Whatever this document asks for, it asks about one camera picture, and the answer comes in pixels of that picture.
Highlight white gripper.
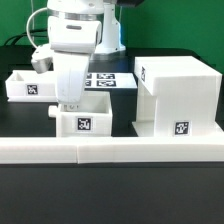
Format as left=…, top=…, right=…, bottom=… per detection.
left=49, top=21, right=102, bottom=104

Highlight white front drawer box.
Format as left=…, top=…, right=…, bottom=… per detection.
left=48, top=91, right=113, bottom=137

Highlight white drawer box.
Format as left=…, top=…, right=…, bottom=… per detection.
left=5, top=70, right=57, bottom=102
left=48, top=91, right=113, bottom=137

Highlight white drawer cabinet frame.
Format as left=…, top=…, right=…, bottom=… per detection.
left=133, top=56, right=222, bottom=137

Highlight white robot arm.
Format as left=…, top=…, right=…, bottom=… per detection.
left=47, top=0, right=144, bottom=105

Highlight white rear drawer box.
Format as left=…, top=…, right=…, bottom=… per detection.
left=5, top=70, right=57, bottom=102

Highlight white fiducial marker sheet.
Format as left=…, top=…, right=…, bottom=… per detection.
left=85, top=73, right=137, bottom=89

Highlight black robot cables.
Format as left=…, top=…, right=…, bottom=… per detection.
left=2, top=28, right=49, bottom=47

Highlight white L-shaped border wall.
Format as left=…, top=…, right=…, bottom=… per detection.
left=0, top=135, right=224, bottom=164

